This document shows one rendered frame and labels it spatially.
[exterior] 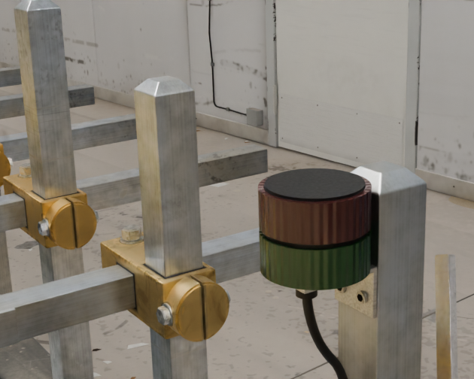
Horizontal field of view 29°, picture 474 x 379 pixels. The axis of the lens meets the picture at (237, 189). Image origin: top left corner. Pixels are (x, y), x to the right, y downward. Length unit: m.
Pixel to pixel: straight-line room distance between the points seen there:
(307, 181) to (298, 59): 4.05
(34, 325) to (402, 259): 0.34
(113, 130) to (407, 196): 0.83
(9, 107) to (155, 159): 0.81
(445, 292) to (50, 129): 0.47
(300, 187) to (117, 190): 0.57
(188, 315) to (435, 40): 3.28
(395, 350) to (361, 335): 0.02
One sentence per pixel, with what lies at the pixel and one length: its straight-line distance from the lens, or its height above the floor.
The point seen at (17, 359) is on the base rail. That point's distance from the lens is 1.23.
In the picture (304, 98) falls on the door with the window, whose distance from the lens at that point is 4.54.
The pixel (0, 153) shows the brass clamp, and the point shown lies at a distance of 1.17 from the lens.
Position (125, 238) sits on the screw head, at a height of 0.98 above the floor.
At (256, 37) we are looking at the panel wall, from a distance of 4.74.
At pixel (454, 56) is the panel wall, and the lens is 3.89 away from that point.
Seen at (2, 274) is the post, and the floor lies 0.80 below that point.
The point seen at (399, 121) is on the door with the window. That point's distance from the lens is 4.13.
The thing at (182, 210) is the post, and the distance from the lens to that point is 0.73.
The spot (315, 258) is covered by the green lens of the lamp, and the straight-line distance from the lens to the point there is 0.47.
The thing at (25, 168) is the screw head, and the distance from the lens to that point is 1.03.
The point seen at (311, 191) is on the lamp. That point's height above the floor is 1.11.
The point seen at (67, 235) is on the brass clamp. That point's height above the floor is 0.94.
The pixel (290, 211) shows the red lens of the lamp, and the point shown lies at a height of 1.11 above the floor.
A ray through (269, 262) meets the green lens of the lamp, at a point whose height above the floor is 1.08.
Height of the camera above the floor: 1.26
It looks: 18 degrees down
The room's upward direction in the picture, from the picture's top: 2 degrees counter-clockwise
